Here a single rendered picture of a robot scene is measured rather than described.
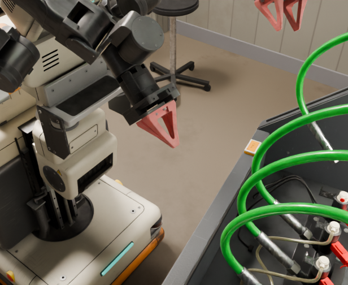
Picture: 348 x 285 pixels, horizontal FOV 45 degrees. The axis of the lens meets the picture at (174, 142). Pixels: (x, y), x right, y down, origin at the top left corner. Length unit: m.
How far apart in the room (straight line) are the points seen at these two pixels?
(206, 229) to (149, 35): 0.46
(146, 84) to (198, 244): 0.38
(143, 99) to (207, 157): 1.82
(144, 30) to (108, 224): 1.26
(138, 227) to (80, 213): 0.27
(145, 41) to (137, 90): 0.09
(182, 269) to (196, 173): 1.54
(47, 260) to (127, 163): 0.91
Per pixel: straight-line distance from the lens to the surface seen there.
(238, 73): 3.26
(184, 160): 2.46
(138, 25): 0.66
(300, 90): 0.89
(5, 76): 0.92
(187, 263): 0.89
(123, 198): 1.90
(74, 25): 0.70
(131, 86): 0.71
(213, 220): 0.96
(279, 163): 0.61
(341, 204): 0.84
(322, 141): 0.90
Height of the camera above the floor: 1.70
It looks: 41 degrees down
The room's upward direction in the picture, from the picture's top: straight up
